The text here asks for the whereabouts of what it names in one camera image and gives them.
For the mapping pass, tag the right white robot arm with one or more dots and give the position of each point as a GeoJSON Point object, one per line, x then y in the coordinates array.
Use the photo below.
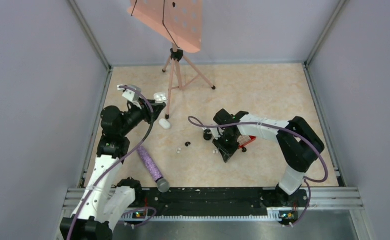
{"type": "Point", "coordinates": [299, 143]}

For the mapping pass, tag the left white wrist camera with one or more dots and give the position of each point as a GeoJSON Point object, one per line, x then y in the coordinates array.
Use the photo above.
{"type": "Point", "coordinates": [131, 94]}

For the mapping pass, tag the red plastic block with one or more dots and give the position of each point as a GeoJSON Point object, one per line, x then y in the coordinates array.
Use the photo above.
{"type": "Point", "coordinates": [243, 141]}

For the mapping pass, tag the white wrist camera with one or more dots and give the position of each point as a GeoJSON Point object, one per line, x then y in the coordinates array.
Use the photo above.
{"type": "Point", "coordinates": [217, 132]}
{"type": "Point", "coordinates": [131, 94]}

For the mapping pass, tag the purple glitter microphone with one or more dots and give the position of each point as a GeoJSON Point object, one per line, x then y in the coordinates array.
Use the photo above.
{"type": "Point", "coordinates": [156, 175]}

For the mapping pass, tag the white earbud charging case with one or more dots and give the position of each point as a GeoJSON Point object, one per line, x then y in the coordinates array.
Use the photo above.
{"type": "Point", "coordinates": [160, 97]}

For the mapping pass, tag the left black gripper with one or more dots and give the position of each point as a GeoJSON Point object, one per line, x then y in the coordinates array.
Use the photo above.
{"type": "Point", "coordinates": [146, 113]}

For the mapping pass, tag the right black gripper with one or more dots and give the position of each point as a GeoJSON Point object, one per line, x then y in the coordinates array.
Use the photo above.
{"type": "Point", "coordinates": [227, 152]}

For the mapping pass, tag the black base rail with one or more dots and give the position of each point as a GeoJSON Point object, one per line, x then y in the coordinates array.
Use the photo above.
{"type": "Point", "coordinates": [218, 202]}

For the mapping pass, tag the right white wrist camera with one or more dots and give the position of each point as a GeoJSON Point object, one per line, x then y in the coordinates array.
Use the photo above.
{"type": "Point", "coordinates": [217, 132]}

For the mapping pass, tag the pink music stand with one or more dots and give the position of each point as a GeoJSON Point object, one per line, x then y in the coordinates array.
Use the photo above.
{"type": "Point", "coordinates": [180, 22]}

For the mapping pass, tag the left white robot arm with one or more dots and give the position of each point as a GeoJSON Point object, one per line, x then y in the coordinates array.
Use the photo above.
{"type": "Point", "coordinates": [98, 210]}

